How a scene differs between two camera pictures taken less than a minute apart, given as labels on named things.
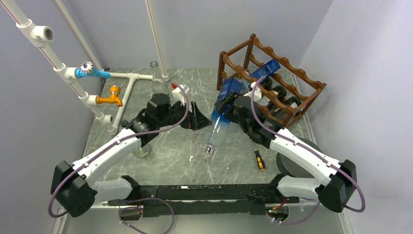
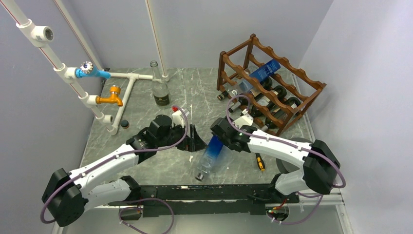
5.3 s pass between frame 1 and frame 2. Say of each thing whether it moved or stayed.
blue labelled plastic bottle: moved
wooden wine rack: stayed
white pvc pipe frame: stayed
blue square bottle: stayed
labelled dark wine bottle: moved
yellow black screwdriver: stayed
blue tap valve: stayed
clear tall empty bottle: stayed
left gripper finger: moved
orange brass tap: stayed
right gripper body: moved
